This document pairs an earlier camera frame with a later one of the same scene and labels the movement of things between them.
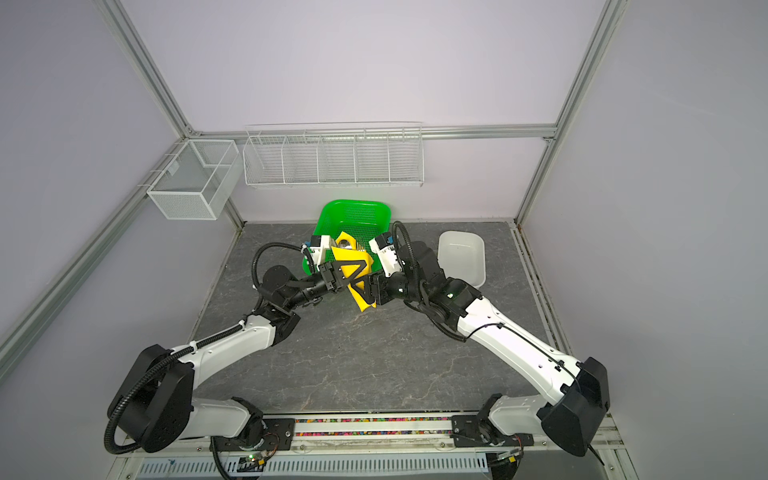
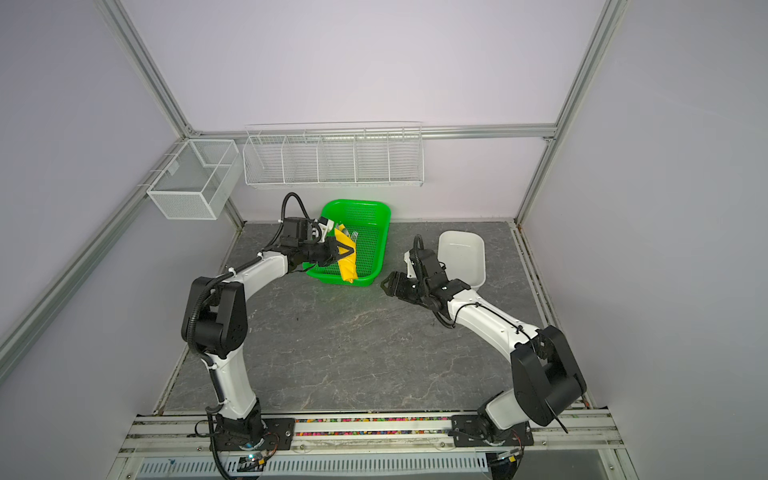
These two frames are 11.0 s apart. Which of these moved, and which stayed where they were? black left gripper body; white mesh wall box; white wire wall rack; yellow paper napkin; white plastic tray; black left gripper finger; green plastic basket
Moved: black left gripper finger; black left gripper body; yellow paper napkin
Stayed: white plastic tray; white mesh wall box; white wire wall rack; green plastic basket
